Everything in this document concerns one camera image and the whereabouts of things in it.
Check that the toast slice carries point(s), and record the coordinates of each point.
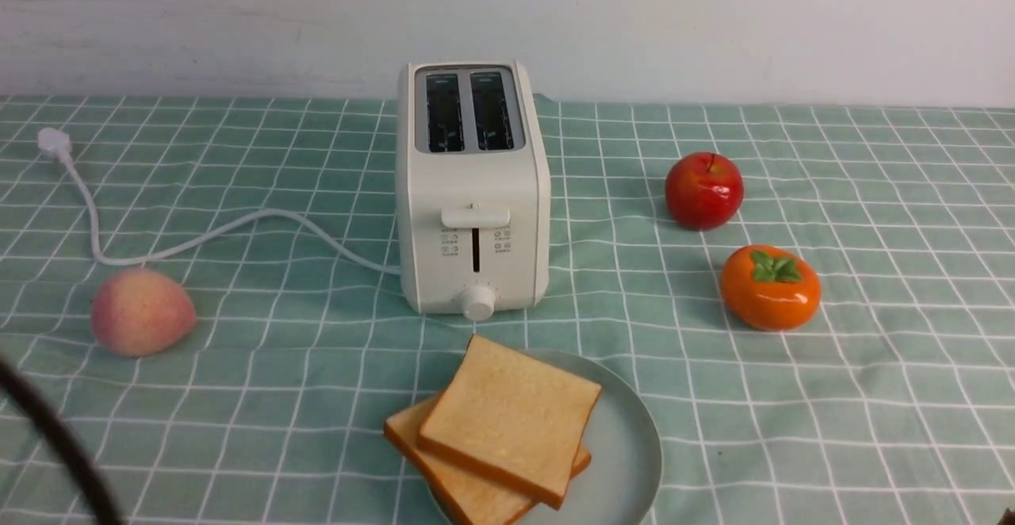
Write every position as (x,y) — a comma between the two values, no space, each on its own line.
(512,419)
(469,498)

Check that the orange persimmon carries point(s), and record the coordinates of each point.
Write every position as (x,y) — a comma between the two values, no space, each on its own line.
(770,289)

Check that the red apple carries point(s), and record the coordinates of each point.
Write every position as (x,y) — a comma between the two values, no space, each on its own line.
(703,190)

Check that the green checkered tablecloth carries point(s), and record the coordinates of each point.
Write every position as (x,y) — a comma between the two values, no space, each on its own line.
(892,405)

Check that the white two-slot toaster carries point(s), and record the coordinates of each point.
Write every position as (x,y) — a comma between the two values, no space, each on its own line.
(473,189)

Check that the light green round plate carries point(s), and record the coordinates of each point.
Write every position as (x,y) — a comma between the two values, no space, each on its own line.
(621,482)

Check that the pink peach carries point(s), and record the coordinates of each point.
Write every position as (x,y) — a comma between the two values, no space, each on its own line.
(139,312)

